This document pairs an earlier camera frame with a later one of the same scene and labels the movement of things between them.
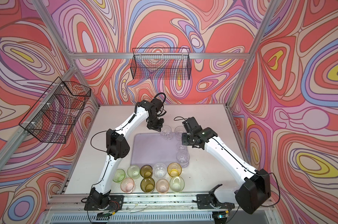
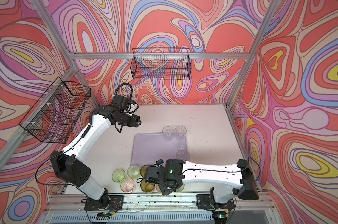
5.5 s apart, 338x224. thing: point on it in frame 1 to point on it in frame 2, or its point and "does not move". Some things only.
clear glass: [165, 132] does not move
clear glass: [178, 130] does not move
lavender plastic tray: [150, 148] does not move
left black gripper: [158, 128] to [135, 121]
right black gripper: [185, 142] to [164, 191]
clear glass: [182, 157] does not move
